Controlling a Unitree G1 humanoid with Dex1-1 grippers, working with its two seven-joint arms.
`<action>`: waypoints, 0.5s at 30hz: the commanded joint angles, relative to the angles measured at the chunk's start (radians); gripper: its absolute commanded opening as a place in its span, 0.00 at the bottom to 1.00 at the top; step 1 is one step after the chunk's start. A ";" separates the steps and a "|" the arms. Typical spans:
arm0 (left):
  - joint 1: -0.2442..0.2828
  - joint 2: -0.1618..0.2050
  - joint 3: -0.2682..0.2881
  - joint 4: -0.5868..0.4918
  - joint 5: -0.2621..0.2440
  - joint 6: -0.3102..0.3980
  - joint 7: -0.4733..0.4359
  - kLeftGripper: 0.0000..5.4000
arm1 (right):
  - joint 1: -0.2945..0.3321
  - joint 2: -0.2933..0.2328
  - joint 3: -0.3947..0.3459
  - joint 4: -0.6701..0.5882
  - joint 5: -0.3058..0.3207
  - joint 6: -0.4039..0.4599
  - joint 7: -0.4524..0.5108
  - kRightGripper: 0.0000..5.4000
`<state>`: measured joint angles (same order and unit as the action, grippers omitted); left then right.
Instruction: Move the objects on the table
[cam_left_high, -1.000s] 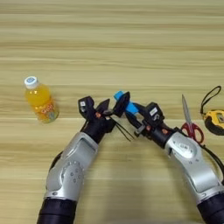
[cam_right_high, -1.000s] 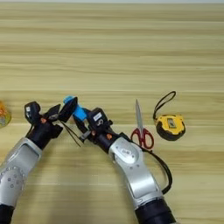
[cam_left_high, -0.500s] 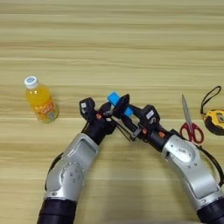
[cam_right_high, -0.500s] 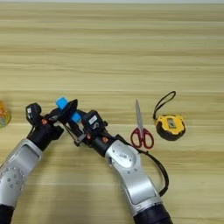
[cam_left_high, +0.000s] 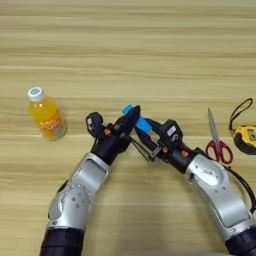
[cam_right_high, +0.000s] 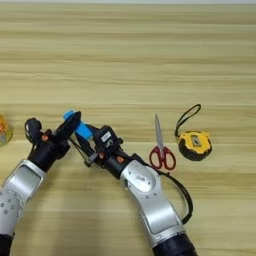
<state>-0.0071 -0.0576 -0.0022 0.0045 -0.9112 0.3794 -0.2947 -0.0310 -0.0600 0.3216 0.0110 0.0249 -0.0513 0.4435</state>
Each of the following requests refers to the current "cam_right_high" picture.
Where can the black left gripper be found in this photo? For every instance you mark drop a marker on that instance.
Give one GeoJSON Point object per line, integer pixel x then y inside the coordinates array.
{"type": "Point", "coordinates": [46, 151]}

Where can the orange juice bottle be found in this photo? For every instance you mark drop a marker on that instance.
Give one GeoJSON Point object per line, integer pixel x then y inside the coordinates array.
{"type": "Point", "coordinates": [4, 131]}

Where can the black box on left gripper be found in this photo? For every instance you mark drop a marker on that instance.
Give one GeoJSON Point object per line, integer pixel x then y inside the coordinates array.
{"type": "Point", "coordinates": [33, 128]}

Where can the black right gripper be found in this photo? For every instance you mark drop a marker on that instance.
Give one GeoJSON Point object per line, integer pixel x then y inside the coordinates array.
{"type": "Point", "coordinates": [116, 160]}

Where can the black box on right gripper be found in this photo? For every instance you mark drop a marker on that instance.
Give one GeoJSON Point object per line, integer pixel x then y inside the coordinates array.
{"type": "Point", "coordinates": [105, 136]}

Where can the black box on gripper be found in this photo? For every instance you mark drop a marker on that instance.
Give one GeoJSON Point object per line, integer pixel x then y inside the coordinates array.
{"type": "Point", "coordinates": [105, 136]}
{"type": "Point", "coordinates": [33, 128]}

